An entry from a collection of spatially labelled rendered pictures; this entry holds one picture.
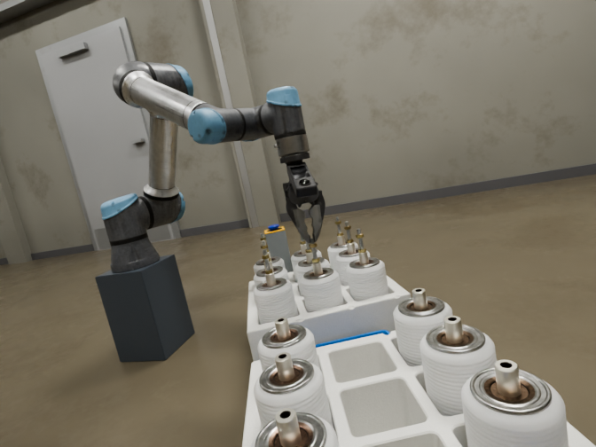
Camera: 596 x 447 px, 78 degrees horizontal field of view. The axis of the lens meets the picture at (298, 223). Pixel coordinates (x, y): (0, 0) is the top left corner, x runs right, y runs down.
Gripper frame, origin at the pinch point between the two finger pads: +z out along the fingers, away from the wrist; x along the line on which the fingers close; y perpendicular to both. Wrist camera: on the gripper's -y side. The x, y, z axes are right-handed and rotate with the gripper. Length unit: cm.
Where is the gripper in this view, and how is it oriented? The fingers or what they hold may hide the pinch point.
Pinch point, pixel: (311, 238)
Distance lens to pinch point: 89.1
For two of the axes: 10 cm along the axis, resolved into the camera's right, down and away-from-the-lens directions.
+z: 1.9, 9.7, 1.6
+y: -1.7, -1.3, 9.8
